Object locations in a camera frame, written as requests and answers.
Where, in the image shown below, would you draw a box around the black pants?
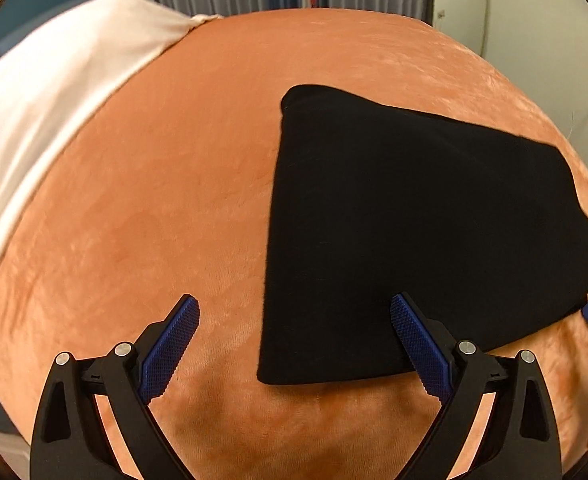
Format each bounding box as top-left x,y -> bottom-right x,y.
257,84 -> 588,385

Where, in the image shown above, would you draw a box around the orange velvet bed cover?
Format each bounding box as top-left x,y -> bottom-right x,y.
0,9 -> 588,479

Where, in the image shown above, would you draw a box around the white pillow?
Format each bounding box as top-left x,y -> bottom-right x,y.
0,0 -> 210,257

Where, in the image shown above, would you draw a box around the standing mirror gold frame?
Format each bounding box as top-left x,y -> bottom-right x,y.
432,0 -> 489,58

